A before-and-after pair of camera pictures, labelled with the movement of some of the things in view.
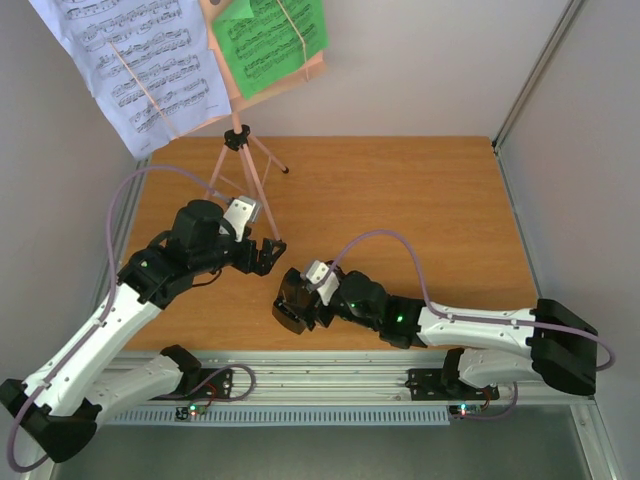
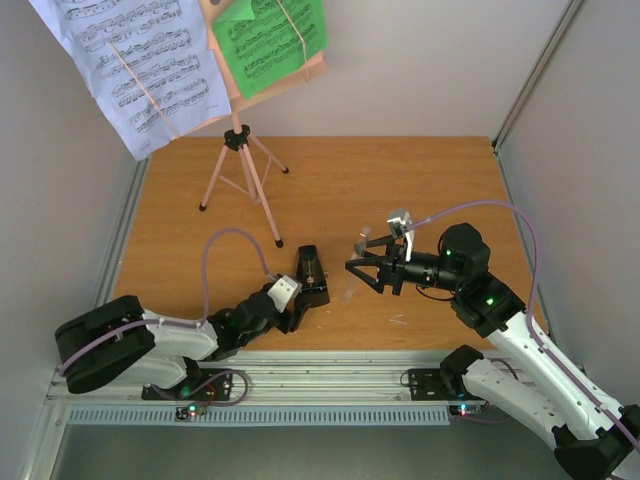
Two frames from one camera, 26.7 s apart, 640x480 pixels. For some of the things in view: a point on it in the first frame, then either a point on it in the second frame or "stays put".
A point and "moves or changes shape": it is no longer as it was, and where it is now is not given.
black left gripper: [266, 261] -> [291, 320]
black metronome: [292, 308] moves or changes shape
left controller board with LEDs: [182, 413] stays put
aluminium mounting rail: [349, 377] stays put
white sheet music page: [149, 63] stays put
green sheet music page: [264, 39] stays put
